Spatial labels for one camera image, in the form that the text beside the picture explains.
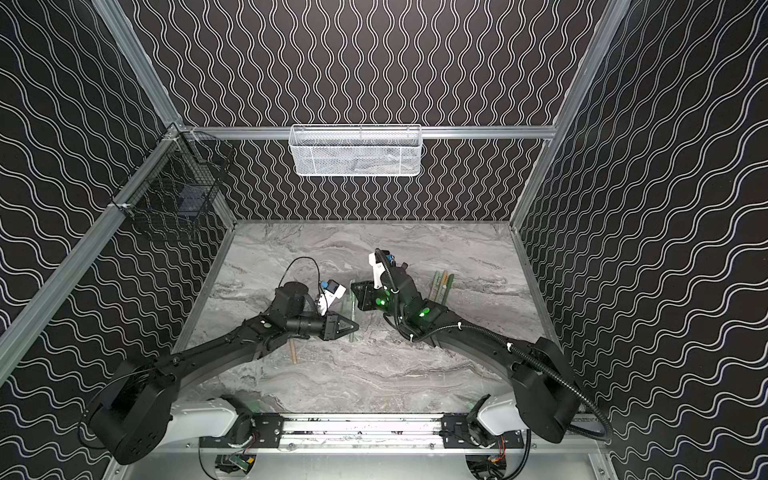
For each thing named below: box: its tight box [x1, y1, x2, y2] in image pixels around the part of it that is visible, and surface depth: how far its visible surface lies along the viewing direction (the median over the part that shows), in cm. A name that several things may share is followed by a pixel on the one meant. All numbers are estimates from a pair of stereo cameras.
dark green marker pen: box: [349, 291, 356, 343], surface depth 79 cm
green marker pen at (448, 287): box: [442, 273, 455, 305], surface depth 105 cm
